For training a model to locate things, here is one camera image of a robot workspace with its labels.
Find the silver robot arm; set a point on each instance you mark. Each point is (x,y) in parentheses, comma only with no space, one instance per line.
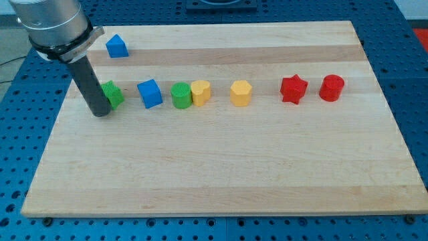
(60,30)

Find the red star block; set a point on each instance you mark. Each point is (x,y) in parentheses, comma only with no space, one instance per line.
(293,89)

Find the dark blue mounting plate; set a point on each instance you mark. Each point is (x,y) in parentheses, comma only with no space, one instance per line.
(220,5)

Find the green star block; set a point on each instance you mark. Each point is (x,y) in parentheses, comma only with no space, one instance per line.
(113,94)

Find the light wooden board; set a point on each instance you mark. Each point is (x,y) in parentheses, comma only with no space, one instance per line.
(269,158)

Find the blue cube block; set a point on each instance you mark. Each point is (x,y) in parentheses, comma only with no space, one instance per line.
(150,93)

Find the red cylinder block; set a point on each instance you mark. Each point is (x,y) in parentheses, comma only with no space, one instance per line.
(331,88)

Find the blue triangle block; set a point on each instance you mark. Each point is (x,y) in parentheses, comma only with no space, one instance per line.
(116,47)

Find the yellow hexagon block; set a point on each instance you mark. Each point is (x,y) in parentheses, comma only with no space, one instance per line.
(240,93)

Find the yellow heart block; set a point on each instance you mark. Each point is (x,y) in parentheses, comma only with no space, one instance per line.
(201,92)

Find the green cylinder block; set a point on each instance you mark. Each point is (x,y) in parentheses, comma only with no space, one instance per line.
(181,95)

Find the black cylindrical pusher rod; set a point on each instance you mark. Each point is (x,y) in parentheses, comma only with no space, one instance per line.
(89,86)

